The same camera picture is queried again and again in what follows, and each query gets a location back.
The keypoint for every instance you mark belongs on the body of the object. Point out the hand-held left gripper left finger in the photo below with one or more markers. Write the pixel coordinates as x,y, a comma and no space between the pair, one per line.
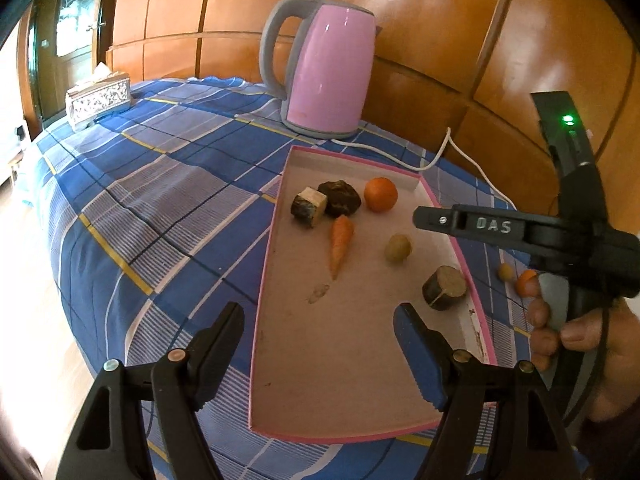
220,350

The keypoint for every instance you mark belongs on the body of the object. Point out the patterned tissue box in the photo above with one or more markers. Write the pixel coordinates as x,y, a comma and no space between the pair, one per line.
97,102

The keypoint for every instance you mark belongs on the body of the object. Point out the dark lumpy fruit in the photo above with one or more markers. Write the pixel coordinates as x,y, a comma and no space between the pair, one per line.
342,199

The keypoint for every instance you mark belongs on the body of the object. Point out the small cut root chunk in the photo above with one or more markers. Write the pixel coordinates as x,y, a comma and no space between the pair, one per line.
310,205

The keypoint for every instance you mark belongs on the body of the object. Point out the person's right hand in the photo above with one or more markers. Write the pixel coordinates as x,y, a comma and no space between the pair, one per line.
620,350

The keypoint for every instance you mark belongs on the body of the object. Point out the blue plaid tablecloth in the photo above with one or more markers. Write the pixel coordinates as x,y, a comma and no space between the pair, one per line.
165,200

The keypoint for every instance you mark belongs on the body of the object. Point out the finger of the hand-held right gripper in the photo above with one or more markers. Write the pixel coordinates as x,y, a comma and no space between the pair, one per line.
480,224

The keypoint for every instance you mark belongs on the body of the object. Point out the carrot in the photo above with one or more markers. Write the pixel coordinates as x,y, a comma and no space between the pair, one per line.
341,240

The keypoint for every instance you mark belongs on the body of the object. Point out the brown longan fruit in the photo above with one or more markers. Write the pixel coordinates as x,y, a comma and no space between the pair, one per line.
505,272
398,248

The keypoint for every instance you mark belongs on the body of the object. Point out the orange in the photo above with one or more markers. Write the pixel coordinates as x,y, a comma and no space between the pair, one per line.
380,195
525,282

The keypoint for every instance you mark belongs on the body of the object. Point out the pink shallow tray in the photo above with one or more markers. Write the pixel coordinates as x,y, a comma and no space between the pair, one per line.
350,335

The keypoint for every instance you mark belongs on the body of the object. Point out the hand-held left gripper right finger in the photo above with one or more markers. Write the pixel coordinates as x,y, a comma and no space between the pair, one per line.
420,345

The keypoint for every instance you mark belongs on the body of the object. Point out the pink electric kettle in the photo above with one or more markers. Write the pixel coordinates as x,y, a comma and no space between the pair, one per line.
330,70

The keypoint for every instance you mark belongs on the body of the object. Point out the wooden glass door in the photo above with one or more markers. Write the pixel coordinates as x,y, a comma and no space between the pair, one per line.
75,25

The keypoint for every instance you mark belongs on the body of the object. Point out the round cut root cylinder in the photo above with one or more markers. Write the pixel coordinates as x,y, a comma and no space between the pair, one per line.
445,287

